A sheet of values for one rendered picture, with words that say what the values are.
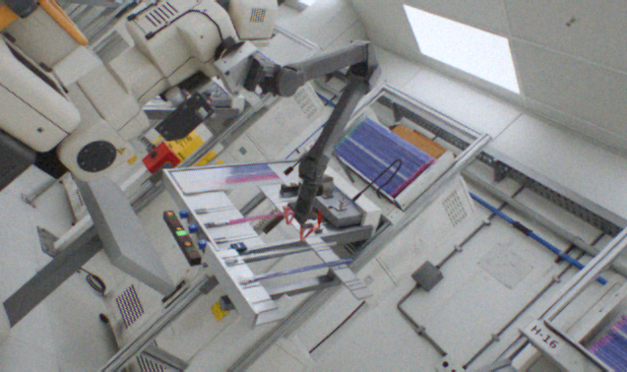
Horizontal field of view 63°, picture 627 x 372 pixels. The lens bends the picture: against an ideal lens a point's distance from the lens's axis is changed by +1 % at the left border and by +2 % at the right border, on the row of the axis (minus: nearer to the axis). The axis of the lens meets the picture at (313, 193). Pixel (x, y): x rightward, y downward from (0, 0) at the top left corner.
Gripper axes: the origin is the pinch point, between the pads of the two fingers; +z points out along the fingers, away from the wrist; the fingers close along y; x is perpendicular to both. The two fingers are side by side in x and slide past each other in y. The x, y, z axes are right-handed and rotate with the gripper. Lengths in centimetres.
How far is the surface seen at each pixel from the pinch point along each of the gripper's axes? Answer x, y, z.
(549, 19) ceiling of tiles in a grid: -209, 73, -78
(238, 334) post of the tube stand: 22.7, -14.4, 29.2
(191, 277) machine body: 11, 45, 58
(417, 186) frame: -66, 8, -8
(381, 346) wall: -135, 30, 143
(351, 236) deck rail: -39.4, 8.6, 15.6
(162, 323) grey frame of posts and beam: 40, 7, 40
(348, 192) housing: -49, 28, 7
